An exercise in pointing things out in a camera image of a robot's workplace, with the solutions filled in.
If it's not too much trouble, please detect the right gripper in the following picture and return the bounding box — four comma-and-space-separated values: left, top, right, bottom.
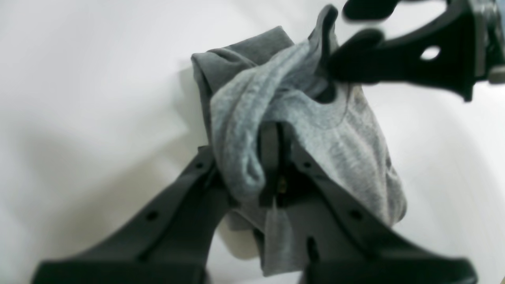
326, 0, 505, 102

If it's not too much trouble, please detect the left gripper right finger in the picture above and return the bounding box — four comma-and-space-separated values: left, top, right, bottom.
258, 122, 478, 284

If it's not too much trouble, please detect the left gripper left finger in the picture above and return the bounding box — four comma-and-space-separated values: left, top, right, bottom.
32, 146, 235, 284

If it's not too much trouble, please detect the grey T-shirt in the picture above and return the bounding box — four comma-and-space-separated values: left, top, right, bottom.
191, 26, 406, 277

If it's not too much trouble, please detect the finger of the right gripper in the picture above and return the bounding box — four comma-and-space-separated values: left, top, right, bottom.
342, 0, 448, 22

